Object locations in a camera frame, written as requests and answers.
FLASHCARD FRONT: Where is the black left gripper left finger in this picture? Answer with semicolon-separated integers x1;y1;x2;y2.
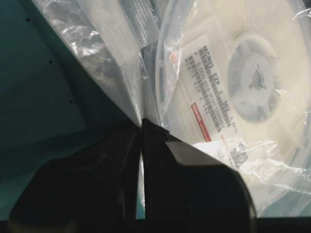
7;126;140;233

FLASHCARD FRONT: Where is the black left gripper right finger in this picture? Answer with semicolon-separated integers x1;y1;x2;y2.
141;119;257;233

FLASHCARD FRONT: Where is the white component tape reel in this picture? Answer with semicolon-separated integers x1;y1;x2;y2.
153;0;311;198

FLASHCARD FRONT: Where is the clear plastic zip bag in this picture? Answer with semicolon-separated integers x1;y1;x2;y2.
34;0;311;217

